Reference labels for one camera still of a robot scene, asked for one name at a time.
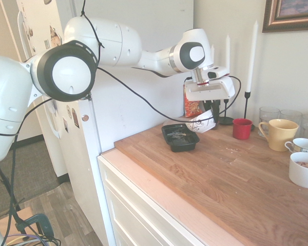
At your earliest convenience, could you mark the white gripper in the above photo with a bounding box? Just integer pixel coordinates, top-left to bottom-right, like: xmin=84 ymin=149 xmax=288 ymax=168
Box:
xmin=183 ymin=76 xmax=235 ymax=125

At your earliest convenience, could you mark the white bowl with swirl print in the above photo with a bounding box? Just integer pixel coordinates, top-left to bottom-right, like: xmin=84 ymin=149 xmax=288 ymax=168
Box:
xmin=185 ymin=109 xmax=217 ymax=134

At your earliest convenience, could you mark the white cup with cereal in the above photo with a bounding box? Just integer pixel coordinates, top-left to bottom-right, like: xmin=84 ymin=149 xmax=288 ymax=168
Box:
xmin=288 ymin=151 xmax=308 ymax=189

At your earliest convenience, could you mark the black candle holder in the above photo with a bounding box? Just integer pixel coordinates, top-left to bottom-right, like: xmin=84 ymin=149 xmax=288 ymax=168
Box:
xmin=218 ymin=98 xmax=235 ymax=126
xmin=243 ymin=90 xmax=253 ymax=120

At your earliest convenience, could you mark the labelled jar with black lid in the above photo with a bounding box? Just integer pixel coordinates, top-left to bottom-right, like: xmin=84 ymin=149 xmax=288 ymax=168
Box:
xmin=182 ymin=84 xmax=204 ymax=118

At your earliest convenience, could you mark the red mug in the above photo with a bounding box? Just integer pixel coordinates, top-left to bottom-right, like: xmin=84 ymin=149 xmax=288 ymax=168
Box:
xmin=232 ymin=118 xmax=256 ymax=140

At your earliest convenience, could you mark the black plastic food tray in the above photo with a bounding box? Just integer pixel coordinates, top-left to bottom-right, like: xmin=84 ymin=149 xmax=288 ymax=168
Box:
xmin=161 ymin=122 xmax=201 ymax=153

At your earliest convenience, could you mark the medium white taper candle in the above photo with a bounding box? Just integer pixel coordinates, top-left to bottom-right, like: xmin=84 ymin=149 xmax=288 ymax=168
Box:
xmin=225 ymin=34 xmax=232 ymax=70

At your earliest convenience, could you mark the tallest white taper candle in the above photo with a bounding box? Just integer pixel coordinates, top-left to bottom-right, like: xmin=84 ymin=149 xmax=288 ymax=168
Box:
xmin=245 ymin=20 xmax=259 ymax=93

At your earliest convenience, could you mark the yellow mug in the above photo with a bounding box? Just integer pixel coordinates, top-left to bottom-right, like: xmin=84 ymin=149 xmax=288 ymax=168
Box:
xmin=258 ymin=118 xmax=299 ymax=152

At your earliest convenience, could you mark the small white blue-patterned cup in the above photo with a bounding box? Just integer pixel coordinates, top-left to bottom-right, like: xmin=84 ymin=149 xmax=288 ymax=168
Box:
xmin=284 ymin=137 xmax=308 ymax=156

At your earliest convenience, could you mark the framed picture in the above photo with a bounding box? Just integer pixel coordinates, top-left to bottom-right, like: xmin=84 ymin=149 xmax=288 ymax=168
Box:
xmin=262 ymin=0 xmax=308 ymax=33

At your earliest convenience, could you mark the white drawer cabinet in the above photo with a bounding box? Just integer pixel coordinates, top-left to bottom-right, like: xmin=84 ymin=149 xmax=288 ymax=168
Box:
xmin=97 ymin=153 xmax=204 ymax=246

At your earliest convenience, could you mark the photo fridge magnet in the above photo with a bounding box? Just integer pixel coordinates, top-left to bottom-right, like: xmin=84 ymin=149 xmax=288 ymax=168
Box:
xmin=49 ymin=24 xmax=63 ymax=48

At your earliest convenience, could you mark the dark green clamp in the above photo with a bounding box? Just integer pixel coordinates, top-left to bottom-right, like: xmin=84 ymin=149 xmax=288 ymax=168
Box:
xmin=14 ymin=213 xmax=55 ymax=240

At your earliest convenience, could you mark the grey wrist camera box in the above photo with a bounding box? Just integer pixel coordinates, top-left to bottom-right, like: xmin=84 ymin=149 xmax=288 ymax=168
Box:
xmin=207 ymin=66 xmax=231 ymax=79

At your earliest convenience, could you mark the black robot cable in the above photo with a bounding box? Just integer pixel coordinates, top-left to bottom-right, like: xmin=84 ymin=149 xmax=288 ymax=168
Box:
xmin=0 ymin=0 xmax=242 ymax=246

